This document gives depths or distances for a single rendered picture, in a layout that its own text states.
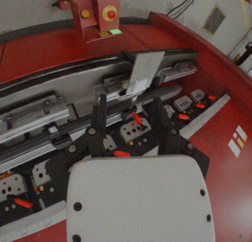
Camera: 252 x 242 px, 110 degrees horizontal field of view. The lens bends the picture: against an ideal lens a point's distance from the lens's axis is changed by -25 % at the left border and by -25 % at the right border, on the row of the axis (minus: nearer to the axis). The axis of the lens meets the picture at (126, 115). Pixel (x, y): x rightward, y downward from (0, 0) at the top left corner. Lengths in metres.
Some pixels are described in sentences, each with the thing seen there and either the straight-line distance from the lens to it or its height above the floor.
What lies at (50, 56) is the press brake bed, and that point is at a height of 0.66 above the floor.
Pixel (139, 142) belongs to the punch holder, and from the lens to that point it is 0.54.
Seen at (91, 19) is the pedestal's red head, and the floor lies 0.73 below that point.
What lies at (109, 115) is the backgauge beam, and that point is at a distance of 0.89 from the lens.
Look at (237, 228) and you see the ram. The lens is 0.89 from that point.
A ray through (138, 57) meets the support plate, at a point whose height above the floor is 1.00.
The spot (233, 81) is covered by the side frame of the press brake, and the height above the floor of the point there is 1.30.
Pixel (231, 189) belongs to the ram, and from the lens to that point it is 0.84.
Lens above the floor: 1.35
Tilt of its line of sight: 21 degrees down
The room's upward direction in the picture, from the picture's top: 146 degrees clockwise
